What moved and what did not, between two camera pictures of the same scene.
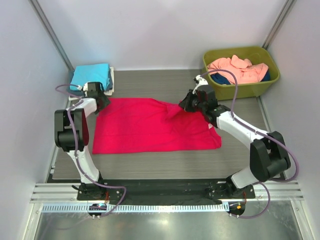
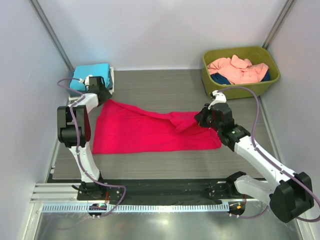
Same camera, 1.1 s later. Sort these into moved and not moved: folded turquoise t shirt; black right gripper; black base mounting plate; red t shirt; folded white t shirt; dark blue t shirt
Moved: red t shirt; black right gripper
Not moved: black base mounting plate; folded white t shirt; dark blue t shirt; folded turquoise t shirt
